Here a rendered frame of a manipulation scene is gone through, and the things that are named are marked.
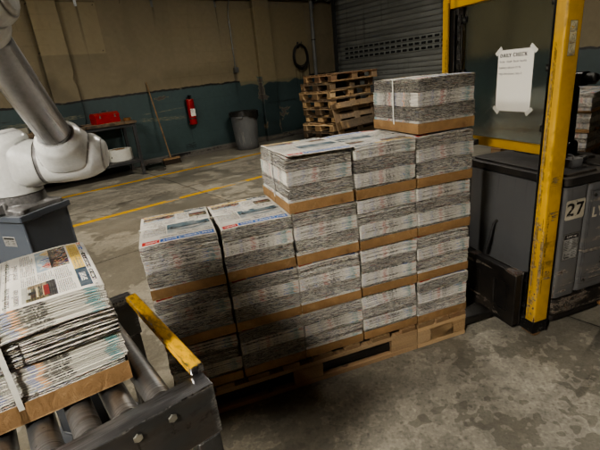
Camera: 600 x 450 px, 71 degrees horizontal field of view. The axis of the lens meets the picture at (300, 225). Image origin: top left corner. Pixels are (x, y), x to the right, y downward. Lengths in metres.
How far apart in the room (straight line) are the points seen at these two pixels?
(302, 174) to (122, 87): 6.90
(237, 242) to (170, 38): 7.32
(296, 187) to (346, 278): 0.48
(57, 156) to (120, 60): 6.87
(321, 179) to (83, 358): 1.09
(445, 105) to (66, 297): 1.57
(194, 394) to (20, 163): 1.07
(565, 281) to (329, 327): 1.24
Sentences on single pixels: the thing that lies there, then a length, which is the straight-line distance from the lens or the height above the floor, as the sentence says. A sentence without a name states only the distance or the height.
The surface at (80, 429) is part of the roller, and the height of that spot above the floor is 0.80.
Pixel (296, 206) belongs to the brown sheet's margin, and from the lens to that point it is 1.65.
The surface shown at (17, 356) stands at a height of 0.94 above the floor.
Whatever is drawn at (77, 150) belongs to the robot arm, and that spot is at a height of 1.19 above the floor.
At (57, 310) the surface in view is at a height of 1.00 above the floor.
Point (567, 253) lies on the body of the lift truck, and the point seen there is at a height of 0.41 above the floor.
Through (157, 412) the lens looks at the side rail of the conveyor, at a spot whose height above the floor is 0.80.
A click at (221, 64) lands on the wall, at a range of 9.14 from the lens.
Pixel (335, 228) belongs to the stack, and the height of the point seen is 0.73.
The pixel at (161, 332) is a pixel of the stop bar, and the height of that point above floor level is 0.82.
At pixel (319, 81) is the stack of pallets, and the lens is 8.09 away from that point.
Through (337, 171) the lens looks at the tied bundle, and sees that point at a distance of 1.70.
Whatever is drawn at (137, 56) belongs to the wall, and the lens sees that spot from 8.48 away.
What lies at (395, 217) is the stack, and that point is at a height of 0.72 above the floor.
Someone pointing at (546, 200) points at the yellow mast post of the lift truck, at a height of 0.72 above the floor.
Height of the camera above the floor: 1.35
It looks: 20 degrees down
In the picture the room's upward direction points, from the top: 6 degrees counter-clockwise
